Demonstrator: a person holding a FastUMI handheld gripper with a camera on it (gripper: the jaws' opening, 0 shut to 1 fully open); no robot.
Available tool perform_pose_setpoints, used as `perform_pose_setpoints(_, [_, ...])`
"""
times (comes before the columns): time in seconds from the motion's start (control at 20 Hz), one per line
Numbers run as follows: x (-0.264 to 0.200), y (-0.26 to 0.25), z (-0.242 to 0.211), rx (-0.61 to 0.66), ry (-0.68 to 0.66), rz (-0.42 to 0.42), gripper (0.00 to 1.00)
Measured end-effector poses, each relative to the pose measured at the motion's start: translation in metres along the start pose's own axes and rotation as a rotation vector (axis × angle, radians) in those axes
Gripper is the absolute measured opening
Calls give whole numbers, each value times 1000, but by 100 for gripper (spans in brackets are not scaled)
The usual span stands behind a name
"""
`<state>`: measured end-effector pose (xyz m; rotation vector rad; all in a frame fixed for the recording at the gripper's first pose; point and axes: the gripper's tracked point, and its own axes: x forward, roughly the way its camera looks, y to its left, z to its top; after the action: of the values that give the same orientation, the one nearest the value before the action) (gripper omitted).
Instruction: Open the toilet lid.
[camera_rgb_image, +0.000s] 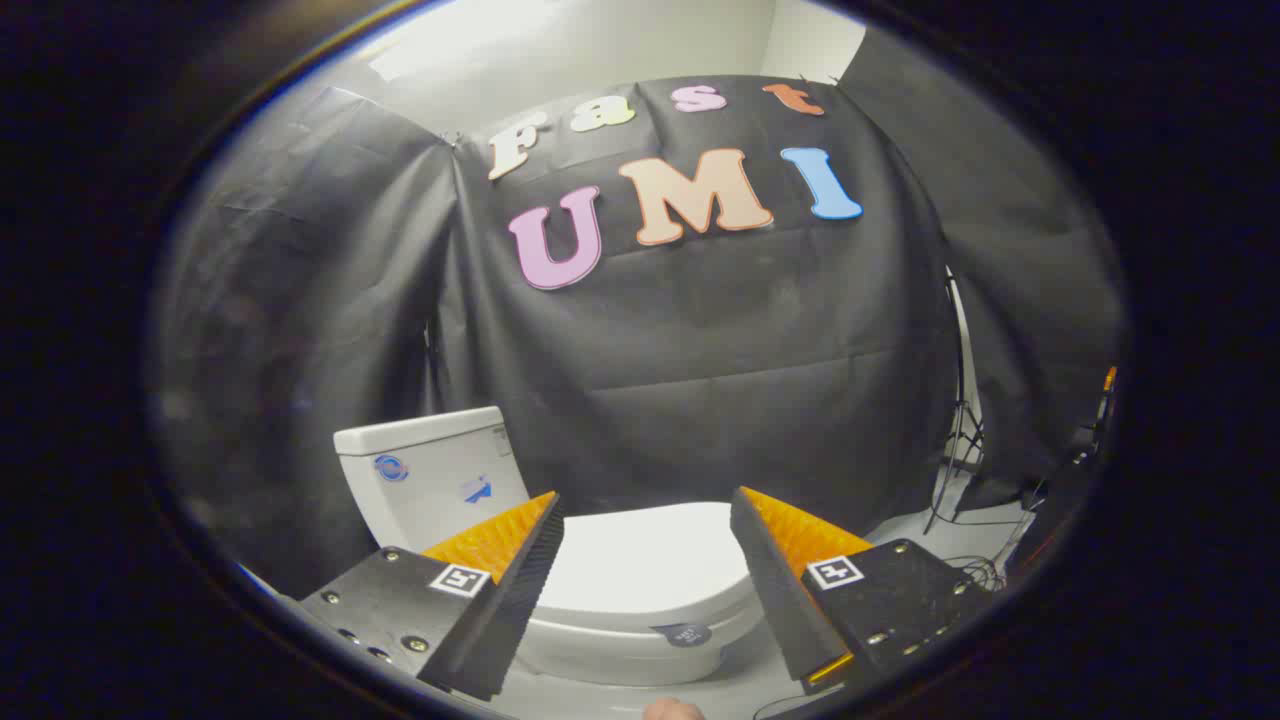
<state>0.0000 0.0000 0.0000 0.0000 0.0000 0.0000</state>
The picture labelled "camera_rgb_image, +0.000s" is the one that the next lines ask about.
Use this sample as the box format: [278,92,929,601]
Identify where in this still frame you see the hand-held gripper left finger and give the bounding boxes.
[300,491,566,701]

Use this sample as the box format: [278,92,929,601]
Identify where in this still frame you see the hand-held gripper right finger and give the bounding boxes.
[730,487,991,694]

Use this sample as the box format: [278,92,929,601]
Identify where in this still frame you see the white toilet lid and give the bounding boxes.
[535,500,766,633]

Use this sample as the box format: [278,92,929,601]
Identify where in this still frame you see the white toilet bowl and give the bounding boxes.
[512,600,766,688]

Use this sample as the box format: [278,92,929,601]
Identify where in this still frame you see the black backdrop cloth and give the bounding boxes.
[150,75,1126,601]

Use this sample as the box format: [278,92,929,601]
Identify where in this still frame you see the tangled floor cables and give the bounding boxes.
[945,553,1006,593]

